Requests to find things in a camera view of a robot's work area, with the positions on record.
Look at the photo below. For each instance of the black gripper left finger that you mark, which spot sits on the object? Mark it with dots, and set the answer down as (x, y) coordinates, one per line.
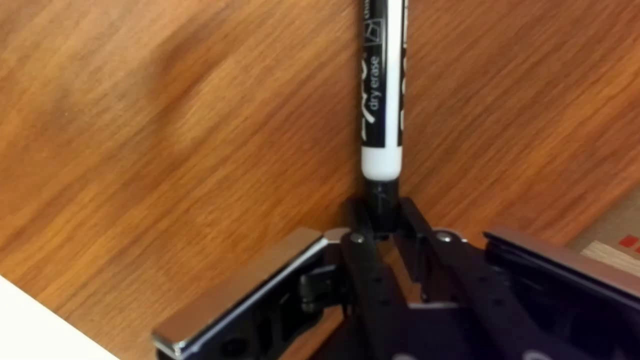
(266, 293)

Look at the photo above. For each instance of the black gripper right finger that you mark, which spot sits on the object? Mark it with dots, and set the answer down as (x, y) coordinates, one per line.
(521, 293)

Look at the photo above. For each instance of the black dry erase marker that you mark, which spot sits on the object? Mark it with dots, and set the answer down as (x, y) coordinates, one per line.
(382, 86)

